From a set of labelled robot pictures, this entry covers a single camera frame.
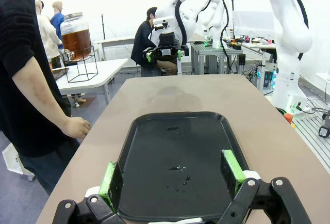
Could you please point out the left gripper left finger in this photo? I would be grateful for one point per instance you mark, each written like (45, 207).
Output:
(113, 185)

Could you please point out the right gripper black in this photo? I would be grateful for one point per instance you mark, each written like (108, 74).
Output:
(167, 39)

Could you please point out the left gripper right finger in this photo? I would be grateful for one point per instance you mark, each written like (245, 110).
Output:
(229, 175)

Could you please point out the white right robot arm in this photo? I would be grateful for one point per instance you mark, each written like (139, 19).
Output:
(288, 28)

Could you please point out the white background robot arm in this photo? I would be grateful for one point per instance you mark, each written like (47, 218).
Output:
(214, 15)

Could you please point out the person's right forearm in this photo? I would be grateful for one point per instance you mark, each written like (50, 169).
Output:
(38, 95)

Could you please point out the person's right hand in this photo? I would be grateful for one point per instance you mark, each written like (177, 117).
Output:
(77, 127)

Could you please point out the seated man with black cap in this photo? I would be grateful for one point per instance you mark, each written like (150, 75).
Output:
(141, 43)

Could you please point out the long white table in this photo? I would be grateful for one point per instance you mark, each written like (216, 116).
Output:
(116, 39)

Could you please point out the black plastic tray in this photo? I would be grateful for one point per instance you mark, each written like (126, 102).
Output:
(180, 144)

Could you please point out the white rounded table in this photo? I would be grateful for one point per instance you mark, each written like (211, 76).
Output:
(103, 71)

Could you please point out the orange red round knob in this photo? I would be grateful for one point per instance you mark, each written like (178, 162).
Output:
(288, 117)

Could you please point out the glass dispenser jar with tea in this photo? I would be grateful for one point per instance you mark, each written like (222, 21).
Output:
(76, 40)

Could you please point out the white cluttered workbench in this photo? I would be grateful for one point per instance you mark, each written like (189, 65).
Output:
(255, 44)

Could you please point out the white panel screen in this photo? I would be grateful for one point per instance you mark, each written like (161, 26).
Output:
(252, 22)

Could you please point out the white floor stand base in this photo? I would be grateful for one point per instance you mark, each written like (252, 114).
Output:
(13, 162)

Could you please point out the computer with lit fans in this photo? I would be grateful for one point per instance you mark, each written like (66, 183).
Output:
(268, 77)

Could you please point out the black handheld control device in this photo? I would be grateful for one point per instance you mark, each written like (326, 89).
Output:
(324, 128)

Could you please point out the wooden board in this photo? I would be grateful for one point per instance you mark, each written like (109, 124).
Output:
(60, 73)

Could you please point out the person in black shirt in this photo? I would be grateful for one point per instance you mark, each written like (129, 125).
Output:
(15, 53)

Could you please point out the aluminium frame table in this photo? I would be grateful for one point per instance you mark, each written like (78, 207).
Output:
(206, 49)

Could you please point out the slotted aluminium base plate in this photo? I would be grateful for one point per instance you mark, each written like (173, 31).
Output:
(309, 136)

